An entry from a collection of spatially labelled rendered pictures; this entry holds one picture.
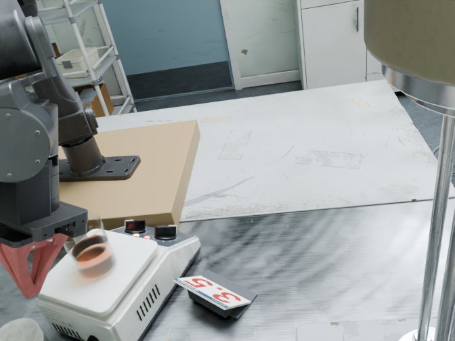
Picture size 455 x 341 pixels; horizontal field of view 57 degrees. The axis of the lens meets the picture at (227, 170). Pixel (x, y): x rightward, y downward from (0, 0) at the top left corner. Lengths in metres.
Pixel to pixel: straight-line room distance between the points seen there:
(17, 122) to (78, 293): 0.27
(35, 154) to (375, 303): 0.43
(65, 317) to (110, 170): 0.34
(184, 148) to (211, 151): 0.08
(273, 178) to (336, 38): 2.13
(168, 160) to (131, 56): 2.80
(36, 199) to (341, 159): 0.57
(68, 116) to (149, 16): 2.73
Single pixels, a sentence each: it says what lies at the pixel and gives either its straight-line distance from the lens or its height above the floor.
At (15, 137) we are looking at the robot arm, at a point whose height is 1.23.
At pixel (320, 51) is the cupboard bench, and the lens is 2.86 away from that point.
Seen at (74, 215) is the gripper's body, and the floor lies 1.12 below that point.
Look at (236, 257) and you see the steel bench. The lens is 0.64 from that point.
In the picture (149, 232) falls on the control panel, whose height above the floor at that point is 0.94.
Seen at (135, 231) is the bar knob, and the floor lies 0.96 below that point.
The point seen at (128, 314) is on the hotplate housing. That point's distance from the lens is 0.54.
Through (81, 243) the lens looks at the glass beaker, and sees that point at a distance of 0.51.
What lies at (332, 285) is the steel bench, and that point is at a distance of 0.59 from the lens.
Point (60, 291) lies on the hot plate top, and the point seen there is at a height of 0.99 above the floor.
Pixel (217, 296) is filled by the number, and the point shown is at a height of 0.93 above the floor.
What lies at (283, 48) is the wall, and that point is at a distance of 3.44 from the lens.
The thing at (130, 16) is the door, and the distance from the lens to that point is 3.50.
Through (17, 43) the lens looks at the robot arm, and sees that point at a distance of 0.41.
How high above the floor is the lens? 1.35
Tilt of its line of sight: 33 degrees down
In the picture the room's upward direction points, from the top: 12 degrees counter-clockwise
